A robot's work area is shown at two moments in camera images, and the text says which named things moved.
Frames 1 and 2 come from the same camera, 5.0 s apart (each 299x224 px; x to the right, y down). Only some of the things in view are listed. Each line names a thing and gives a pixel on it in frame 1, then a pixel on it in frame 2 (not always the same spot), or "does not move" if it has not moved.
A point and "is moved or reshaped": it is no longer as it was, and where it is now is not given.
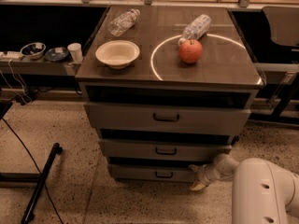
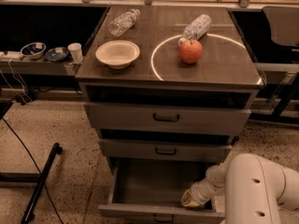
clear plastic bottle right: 196,29 does not move
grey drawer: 151,171 is moved or reshaped
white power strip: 8,54 does not move
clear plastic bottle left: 124,21 does not move
